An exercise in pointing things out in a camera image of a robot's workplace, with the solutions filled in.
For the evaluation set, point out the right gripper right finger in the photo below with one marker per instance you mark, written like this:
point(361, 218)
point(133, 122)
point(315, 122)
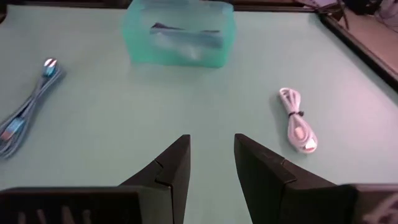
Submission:
point(280, 196)

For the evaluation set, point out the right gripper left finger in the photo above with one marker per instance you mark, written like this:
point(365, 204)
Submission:
point(149, 199)

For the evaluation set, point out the translucent green plastic bin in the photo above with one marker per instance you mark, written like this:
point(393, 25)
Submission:
point(136, 46)

